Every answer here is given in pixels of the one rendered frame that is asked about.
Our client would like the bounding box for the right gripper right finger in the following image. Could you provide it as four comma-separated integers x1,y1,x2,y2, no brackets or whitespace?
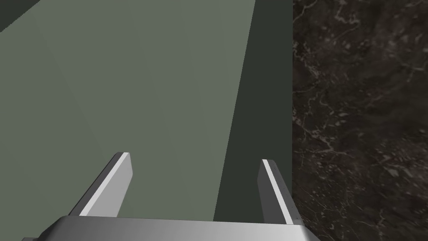
257,159,305,226

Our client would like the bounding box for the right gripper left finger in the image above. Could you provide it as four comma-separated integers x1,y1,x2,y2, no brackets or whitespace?
68,152,133,218

